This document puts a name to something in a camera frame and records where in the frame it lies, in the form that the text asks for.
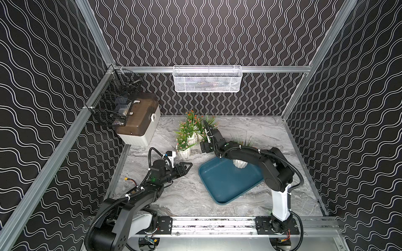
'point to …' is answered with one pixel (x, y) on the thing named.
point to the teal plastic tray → (226, 182)
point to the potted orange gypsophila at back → (194, 121)
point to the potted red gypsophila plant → (239, 163)
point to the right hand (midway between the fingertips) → (207, 142)
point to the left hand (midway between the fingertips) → (189, 164)
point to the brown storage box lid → (142, 110)
